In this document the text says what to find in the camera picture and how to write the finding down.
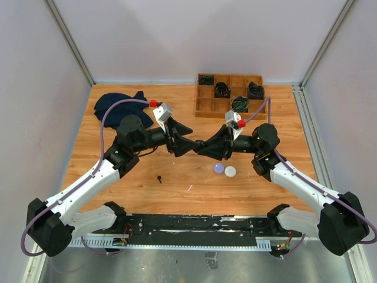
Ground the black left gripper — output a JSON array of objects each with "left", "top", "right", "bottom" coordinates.
[{"left": 133, "top": 117, "right": 199, "bottom": 156}]

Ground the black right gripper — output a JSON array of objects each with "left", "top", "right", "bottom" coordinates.
[{"left": 197, "top": 125, "right": 262, "bottom": 161}]

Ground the black round charging case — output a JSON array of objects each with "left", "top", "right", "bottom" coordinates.
[{"left": 195, "top": 140, "right": 206, "bottom": 151}]

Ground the purple round charging case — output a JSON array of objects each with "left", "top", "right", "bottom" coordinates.
[{"left": 213, "top": 163, "right": 225, "bottom": 175}]

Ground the white round charging case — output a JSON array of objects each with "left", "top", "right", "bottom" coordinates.
[{"left": 224, "top": 166, "right": 237, "bottom": 177}]

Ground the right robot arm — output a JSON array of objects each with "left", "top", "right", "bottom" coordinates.
[{"left": 195, "top": 123, "right": 372, "bottom": 255}]

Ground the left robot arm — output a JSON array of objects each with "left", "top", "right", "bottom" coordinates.
[{"left": 21, "top": 115, "right": 197, "bottom": 257}]

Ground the rolled blue yellow tie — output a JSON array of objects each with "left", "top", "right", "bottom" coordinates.
[{"left": 231, "top": 96, "right": 249, "bottom": 113}]

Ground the wooden divided tray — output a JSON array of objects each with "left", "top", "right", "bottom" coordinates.
[{"left": 193, "top": 73, "right": 268, "bottom": 121}]

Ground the rolled dark tie back-left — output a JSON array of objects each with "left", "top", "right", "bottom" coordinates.
[{"left": 198, "top": 74, "right": 214, "bottom": 85}]

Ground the rolled dark tie right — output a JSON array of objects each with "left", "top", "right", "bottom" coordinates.
[{"left": 247, "top": 82, "right": 264, "bottom": 100}]

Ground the dark blue cloth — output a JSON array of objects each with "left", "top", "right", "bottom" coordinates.
[{"left": 94, "top": 91, "right": 154, "bottom": 129}]

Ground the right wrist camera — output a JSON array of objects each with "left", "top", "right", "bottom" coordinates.
[{"left": 225, "top": 110, "right": 244, "bottom": 141}]

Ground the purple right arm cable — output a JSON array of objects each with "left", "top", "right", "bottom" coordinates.
[{"left": 243, "top": 96, "right": 377, "bottom": 254}]

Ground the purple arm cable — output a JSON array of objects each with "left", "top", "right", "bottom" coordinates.
[
  {"left": 20, "top": 98, "right": 151, "bottom": 257},
  {"left": 243, "top": 96, "right": 377, "bottom": 254}
]

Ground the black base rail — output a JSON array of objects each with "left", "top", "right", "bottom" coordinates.
[{"left": 94, "top": 214, "right": 302, "bottom": 248}]

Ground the aluminium frame rail right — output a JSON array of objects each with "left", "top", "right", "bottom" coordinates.
[{"left": 292, "top": 0, "right": 358, "bottom": 189}]

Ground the aluminium frame rail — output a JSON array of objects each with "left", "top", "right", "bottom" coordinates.
[
  {"left": 292, "top": 0, "right": 358, "bottom": 189},
  {"left": 43, "top": 0, "right": 95, "bottom": 86}
]

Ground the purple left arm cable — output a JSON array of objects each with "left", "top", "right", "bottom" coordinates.
[{"left": 20, "top": 98, "right": 151, "bottom": 257}]

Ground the aluminium frame rail left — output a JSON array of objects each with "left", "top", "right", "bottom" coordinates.
[{"left": 43, "top": 0, "right": 95, "bottom": 86}]

